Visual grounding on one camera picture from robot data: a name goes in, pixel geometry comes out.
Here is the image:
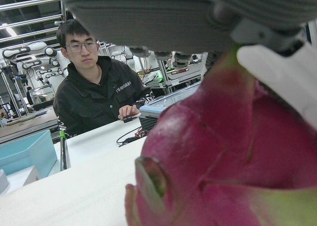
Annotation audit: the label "metal post with green band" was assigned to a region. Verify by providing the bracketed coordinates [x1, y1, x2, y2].
[57, 120, 72, 172]

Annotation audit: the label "white grey left robot hand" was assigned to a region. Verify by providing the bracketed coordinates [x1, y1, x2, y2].
[49, 0, 317, 131]

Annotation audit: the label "pink dragon fruit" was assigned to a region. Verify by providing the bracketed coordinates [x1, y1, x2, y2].
[125, 44, 317, 226]

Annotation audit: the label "small black handheld device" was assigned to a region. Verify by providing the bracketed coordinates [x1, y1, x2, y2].
[123, 115, 141, 123]

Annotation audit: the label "blue grey teach pendant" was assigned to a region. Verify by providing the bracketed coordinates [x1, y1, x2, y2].
[139, 86, 203, 114]

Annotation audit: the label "background workbench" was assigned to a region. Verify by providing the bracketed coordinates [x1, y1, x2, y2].
[0, 109, 59, 143]

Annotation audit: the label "tangled black cables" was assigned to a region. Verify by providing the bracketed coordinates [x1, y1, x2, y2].
[116, 126, 149, 147]

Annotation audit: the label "grey finned metal box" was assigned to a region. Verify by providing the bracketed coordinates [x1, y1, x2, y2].
[138, 113, 161, 135]

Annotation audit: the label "light blue plastic bin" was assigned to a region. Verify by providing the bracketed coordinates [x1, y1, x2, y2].
[0, 129, 59, 176]

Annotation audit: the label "person in black hoodie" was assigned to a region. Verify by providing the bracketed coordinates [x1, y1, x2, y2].
[53, 19, 156, 137]

